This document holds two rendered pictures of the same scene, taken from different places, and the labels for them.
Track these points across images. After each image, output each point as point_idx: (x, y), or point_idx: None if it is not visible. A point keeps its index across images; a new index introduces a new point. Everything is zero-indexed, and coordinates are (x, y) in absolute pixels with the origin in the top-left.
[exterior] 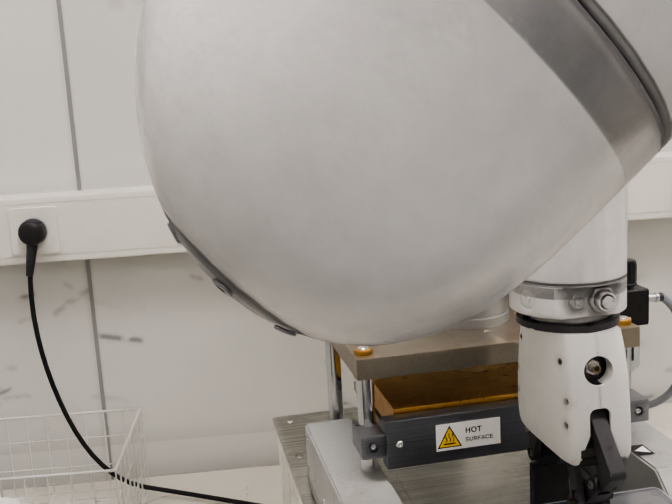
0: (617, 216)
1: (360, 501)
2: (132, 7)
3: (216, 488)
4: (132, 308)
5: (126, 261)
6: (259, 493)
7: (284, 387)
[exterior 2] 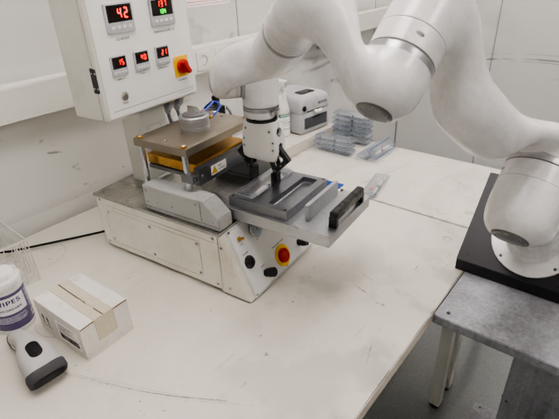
0: (278, 84)
1: (200, 198)
2: None
3: (45, 239)
4: None
5: None
6: (70, 233)
7: (56, 184)
